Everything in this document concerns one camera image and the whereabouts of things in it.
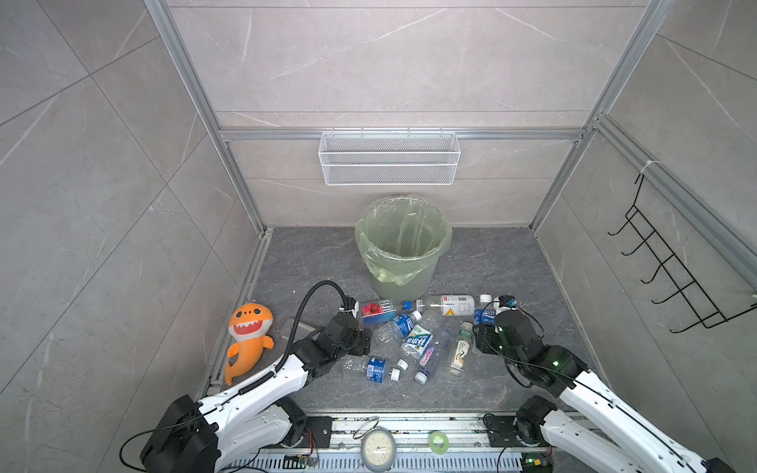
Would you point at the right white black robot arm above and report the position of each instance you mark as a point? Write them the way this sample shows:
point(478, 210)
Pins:
point(583, 416)

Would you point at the lying bottle dark blue label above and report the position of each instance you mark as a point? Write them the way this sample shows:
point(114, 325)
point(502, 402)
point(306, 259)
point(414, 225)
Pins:
point(373, 369)

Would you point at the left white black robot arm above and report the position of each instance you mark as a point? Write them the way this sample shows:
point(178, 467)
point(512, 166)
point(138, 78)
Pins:
point(206, 435)

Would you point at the orange shark plush toy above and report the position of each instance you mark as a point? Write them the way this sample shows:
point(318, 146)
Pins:
point(248, 326)

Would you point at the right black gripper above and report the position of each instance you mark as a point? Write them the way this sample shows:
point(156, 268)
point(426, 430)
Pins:
point(483, 337)

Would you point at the white wire wall basket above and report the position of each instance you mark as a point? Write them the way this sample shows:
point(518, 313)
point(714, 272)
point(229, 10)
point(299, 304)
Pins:
point(389, 158)

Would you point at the green plastic bin liner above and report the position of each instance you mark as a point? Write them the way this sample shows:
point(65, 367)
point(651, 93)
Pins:
point(402, 236)

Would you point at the green tape roll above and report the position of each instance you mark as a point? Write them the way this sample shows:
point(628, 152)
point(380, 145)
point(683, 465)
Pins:
point(438, 442)

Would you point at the large bottle white yellow label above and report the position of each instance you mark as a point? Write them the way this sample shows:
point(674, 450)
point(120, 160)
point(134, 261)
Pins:
point(446, 305)

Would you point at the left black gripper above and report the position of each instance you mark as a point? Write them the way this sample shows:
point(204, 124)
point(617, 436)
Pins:
point(363, 343)

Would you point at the crushed bottle pink purple label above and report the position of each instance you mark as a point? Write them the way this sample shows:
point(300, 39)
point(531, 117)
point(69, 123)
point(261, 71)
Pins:
point(432, 359)

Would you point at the small bottle blue label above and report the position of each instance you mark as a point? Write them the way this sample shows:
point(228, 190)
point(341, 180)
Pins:
point(485, 312)

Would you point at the crushed bottle blue label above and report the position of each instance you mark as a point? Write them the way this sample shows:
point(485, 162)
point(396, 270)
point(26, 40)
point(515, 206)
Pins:
point(397, 329)

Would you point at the tea bottle green neck band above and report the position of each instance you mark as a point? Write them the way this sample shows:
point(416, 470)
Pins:
point(460, 349)

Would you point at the Fiji bottle red flower label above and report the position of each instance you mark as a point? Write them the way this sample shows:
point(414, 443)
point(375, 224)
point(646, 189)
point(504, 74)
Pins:
point(380, 311)

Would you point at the grey mesh waste bin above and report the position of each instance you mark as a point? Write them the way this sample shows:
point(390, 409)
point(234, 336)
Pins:
point(406, 254)

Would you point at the bottle green white blue label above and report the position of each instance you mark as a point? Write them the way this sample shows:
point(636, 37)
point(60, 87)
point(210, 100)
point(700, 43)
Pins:
point(417, 342)

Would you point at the round grey dial timer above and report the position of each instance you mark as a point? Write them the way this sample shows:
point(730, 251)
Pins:
point(378, 450)

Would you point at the black wire hook rack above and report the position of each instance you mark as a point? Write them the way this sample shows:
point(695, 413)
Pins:
point(686, 287)

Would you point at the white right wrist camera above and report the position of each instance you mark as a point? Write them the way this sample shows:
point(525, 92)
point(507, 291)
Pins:
point(505, 303)

